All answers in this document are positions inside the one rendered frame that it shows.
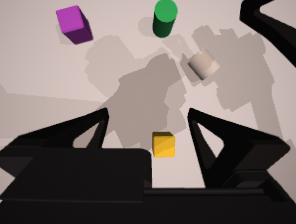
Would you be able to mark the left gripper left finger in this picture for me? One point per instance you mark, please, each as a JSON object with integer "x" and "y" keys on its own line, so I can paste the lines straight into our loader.
{"x": 62, "y": 135}

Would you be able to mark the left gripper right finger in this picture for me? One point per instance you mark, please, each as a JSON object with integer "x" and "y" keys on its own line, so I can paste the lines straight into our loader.
{"x": 244, "y": 148}

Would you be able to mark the yellow cube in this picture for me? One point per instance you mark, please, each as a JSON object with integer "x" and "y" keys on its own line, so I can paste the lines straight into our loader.
{"x": 164, "y": 144}

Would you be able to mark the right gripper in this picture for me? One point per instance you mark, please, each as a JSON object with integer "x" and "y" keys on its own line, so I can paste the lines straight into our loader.
{"x": 281, "y": 35}

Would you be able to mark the white cylinder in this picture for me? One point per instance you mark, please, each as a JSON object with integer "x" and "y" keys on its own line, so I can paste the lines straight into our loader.
{"x": 203, "y": 64}

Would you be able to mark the green cylinder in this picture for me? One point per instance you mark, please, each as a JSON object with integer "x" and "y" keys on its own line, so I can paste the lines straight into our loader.
{"x": 165, "y": 13}

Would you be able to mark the purple cube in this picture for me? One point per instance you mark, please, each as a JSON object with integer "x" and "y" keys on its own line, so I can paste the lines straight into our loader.
{"x": 74, "y": 24}

